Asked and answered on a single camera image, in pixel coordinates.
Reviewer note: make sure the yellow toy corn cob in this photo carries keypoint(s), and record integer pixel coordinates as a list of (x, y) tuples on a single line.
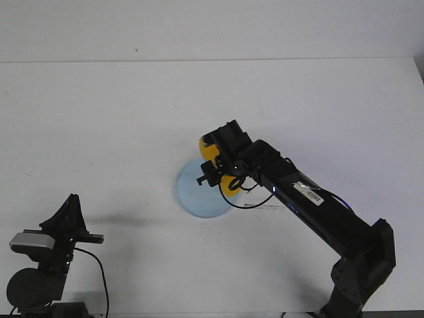
[(211, 153)]

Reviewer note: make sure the clear tape strip on table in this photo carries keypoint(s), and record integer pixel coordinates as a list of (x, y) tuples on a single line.
[(267, 207)]

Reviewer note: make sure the light blue round plate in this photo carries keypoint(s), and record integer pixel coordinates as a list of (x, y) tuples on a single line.
[(200, 201)]

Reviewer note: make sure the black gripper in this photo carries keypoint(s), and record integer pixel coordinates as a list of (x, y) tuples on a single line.
[(231, 142), (59, 227)]

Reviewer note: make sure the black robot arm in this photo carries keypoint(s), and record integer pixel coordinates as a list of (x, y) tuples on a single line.
[(367, 252), (37, 292)]

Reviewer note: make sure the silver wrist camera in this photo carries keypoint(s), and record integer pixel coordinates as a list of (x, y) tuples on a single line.
[(32, 240)]

